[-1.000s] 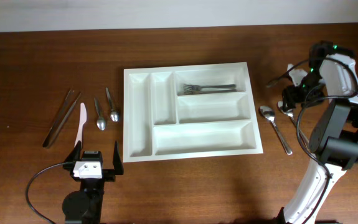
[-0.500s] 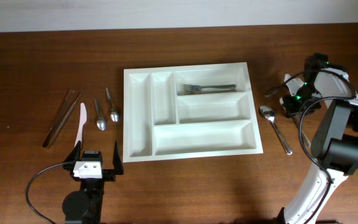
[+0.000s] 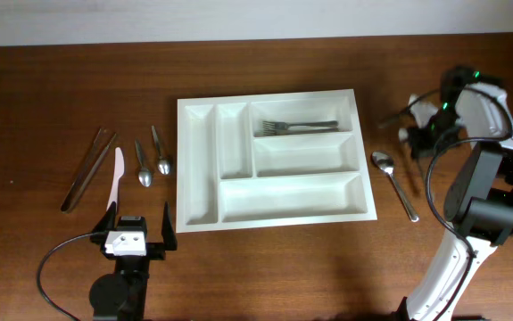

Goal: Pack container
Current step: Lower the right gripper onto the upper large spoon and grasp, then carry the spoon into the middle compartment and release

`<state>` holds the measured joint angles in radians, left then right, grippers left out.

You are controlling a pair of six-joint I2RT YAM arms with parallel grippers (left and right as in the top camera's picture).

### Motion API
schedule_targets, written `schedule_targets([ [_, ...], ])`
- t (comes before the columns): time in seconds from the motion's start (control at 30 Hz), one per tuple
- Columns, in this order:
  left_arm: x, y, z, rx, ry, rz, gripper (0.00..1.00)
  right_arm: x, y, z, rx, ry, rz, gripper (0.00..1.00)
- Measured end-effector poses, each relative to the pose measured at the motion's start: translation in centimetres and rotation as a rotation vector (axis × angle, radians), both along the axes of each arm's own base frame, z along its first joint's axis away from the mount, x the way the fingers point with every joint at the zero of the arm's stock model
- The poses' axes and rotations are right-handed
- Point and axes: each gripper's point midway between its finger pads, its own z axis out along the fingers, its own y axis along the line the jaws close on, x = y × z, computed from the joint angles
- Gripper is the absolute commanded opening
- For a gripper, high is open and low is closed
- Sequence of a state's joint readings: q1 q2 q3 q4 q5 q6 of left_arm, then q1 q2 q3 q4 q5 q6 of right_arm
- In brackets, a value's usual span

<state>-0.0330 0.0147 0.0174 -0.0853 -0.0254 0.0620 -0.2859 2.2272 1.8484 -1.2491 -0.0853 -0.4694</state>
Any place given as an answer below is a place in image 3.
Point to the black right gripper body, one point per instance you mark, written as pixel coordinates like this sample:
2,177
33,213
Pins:
419,145

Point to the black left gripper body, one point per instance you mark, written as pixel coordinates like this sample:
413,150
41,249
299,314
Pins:
156,251

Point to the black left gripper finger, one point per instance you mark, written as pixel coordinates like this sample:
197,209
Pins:
169,239
107,221

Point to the large steel spoon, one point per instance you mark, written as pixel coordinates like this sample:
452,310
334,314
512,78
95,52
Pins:
386,163
419,165

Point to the steel fork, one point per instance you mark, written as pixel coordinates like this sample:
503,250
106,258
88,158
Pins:
288,132
278,125

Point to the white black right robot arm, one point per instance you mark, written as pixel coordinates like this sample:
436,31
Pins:
477,212

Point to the small steel teaspoon left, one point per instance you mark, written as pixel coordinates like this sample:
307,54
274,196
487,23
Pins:
145,175

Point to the small steel teaspoon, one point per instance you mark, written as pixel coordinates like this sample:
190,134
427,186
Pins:
145,175
163,162

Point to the pink plastic knife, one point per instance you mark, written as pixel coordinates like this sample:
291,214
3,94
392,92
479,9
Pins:
119,169

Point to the small steel teaspoon right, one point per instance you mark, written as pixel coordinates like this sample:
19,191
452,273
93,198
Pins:
163,162

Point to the steel kitchen tongs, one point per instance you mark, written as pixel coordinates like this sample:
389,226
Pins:
95,156

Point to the white plastic cutlery tray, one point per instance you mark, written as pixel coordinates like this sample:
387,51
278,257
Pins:
229,179

